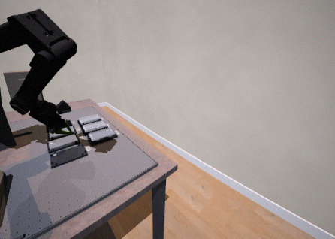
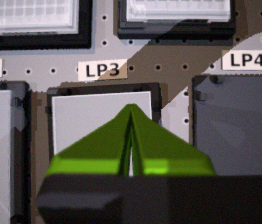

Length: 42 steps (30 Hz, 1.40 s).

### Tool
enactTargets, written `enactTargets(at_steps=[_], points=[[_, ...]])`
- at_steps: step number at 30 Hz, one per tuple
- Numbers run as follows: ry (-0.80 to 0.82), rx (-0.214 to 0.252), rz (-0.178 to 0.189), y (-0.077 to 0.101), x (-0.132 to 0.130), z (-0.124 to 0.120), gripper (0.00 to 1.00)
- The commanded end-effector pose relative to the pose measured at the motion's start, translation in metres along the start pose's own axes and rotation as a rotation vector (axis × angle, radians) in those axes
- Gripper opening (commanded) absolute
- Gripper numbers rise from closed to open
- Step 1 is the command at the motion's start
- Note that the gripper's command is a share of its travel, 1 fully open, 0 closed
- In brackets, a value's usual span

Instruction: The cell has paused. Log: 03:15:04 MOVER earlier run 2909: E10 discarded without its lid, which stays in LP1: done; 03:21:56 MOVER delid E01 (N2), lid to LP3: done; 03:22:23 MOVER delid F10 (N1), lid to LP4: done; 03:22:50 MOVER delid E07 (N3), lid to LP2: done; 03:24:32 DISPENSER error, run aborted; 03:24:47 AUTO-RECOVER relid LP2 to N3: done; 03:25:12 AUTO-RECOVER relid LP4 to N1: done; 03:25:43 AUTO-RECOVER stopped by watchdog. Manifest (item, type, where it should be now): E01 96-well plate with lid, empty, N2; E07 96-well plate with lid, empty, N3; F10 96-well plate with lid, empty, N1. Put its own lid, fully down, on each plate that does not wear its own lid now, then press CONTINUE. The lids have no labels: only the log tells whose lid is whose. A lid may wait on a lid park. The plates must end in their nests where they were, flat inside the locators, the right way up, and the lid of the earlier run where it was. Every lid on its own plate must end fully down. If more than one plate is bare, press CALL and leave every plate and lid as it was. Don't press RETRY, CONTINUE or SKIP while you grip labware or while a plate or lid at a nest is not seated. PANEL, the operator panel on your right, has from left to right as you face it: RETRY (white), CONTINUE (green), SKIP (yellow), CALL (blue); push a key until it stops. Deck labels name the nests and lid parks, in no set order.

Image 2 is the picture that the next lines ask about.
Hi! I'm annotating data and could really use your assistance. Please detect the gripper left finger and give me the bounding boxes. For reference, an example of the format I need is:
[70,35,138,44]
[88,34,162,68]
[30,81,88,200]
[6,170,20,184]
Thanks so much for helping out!
[44,104,131,178]

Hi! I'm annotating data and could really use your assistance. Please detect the grey flat base plate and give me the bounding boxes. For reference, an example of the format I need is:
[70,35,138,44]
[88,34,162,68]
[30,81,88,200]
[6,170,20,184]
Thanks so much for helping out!
[0,0,262,224]

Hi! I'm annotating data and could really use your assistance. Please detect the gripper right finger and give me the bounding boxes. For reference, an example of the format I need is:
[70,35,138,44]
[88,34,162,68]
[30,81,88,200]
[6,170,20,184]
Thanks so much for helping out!
[131,104,217,176]

